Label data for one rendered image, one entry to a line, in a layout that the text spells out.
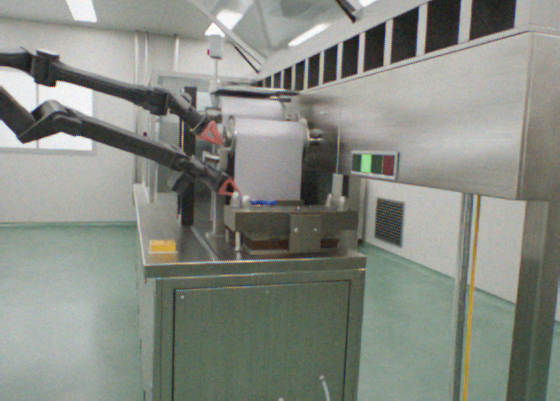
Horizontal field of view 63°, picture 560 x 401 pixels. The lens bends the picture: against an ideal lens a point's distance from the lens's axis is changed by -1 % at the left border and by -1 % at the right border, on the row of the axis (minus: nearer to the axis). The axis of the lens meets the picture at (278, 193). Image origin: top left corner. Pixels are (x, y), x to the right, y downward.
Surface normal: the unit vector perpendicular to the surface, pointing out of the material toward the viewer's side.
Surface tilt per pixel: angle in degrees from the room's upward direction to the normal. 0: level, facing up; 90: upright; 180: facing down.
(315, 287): 90
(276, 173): 90
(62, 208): 90
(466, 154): 90
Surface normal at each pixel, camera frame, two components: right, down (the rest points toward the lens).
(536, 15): 0.31, 0.11
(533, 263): -0.95, -0.01
